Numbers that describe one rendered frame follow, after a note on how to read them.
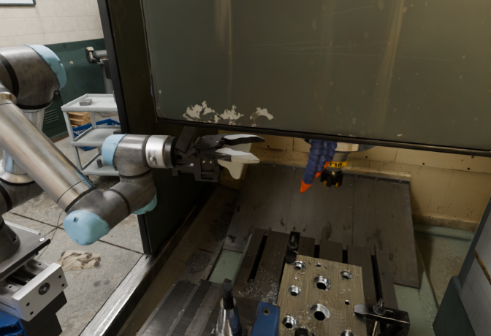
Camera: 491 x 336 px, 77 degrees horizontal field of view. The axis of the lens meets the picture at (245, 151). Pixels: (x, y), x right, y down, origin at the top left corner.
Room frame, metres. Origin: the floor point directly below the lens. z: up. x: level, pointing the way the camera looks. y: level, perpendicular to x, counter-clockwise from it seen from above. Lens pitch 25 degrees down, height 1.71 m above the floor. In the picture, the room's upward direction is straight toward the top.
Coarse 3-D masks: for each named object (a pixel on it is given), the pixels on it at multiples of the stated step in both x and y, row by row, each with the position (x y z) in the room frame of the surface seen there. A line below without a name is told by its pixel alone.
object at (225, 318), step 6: (222, 300) 0.34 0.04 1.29; (234, 300) 0.34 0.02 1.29; (222, 306) 0.33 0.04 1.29; (234, 306) 0.33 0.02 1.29; (222, 312) 0.32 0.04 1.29; (228, 312) 0.32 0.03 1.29; (234, 312) 0.32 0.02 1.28; (222, 318) 0.32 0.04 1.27; (228, 318) 0.32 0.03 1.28; (234, 318) 0.32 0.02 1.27; (216, 324) 0.33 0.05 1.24; (222, 324) 0.32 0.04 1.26; (228, 324) 0.32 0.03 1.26; (234, 324) 0.32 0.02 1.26; (240, 324) 0.33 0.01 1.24; (216, 330) 0.33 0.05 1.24; (222, 330) 0.32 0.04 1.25; (228, 330) 0.31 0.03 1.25; (234, 330) 0.32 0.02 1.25; (240, 330) 0.33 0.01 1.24
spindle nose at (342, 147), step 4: (304, 140) 0.54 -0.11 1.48; (308, 140) 0.53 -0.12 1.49; (340, 144) 0.49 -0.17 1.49; (344, 144) 0.49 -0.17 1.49; (348, 144) 0.49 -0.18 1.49; (352, 144) 0.49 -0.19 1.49; (356, 144) 0.49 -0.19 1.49; (360, 144) 0.50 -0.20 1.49; (336, 148) 0.50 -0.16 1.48; (340, 148) 0.49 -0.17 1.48; (344, 148) 0.49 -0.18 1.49; (348, 148) 0.49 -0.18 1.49; (352, 148) 0.49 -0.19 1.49; (356, 148) 0.49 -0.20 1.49; (360, 148) 0.50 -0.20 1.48; (364, 148) 0.50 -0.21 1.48; (368, 148) 0.50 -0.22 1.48
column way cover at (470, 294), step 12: (480, 240) 0.67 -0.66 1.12; (480, 252) 0.65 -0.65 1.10; (480, 264) 0.63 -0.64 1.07; (468, 276) 0.66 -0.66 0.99; (480, 276) 0.62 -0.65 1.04; (468, 288) 0.65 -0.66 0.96; (480, 288) 0.60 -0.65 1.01; (468, 300) 0.62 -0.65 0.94; (480, 300) 0.58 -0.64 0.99; (468, 312) 0.60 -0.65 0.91; (480, 312) 0.56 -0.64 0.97; (480, 324) 0.55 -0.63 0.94
